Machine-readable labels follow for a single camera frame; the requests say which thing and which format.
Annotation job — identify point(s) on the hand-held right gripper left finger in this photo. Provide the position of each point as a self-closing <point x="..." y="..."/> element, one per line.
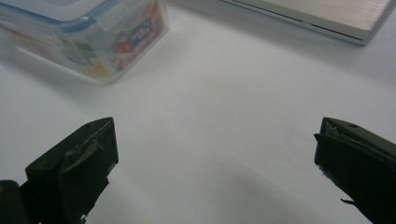
<point x="77" y="168"/>

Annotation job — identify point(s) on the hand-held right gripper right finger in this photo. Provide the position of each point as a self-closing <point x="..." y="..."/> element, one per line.
<point x="361" y="168"/>

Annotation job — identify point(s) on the clear plastic lidded food box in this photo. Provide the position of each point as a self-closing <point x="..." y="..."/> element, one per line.
<point x="93" y="40"/>

